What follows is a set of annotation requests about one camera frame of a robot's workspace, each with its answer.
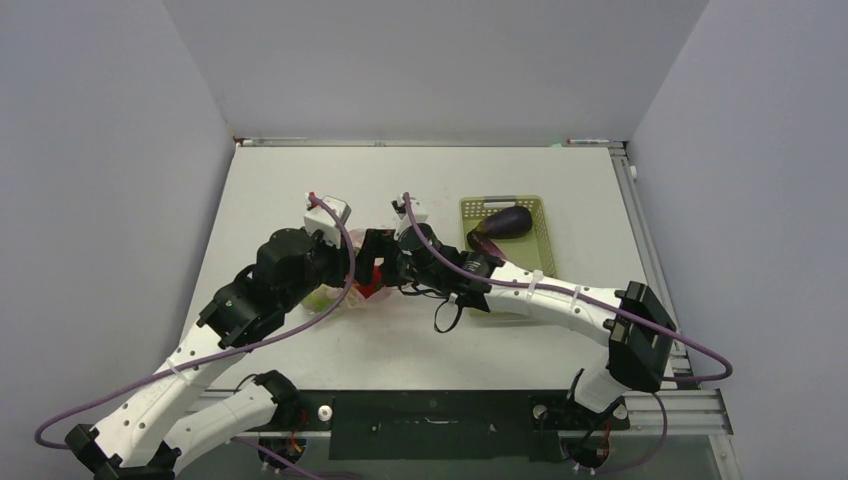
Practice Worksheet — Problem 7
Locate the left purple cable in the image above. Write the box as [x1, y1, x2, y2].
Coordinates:
[34, 193, 357, 450]

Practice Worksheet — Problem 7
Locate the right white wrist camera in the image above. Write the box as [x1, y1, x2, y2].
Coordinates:
[391, 192, 429, 240]

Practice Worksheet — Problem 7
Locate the purple cable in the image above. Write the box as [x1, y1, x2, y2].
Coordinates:
[402, 192, 735, 474]
[34, 193, 357, 450]

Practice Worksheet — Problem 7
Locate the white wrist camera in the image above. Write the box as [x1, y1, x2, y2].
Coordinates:
[391, 192, 429, 240]
[303, 192, 351, 248]

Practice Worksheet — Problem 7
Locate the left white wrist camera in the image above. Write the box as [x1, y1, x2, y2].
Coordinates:
[303, 192, 351, 248]

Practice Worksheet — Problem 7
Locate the beige plastic basket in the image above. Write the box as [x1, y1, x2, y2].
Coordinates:
[459, 195, 557, 277]

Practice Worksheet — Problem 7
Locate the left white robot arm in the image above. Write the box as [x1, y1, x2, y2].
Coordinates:
[64, 226, 355, 479]

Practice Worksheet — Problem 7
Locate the long purple eggplant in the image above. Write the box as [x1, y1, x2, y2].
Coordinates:
[466, 230, 507, 260]

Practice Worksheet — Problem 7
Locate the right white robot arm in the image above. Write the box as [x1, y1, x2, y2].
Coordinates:
[356, 223, 676, 428]

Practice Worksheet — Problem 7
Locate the green cabbage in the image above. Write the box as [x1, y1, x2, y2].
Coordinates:
[301, 285, 340, 314]

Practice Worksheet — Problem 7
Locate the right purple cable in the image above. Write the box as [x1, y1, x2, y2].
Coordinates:
[402, 192, 735, 474]

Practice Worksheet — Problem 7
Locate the clear zip top bag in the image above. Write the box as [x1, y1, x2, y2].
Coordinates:
[300, 266, 394, 314]

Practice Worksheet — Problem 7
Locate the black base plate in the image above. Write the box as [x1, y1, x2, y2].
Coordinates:
[258, 390, 630, 462]

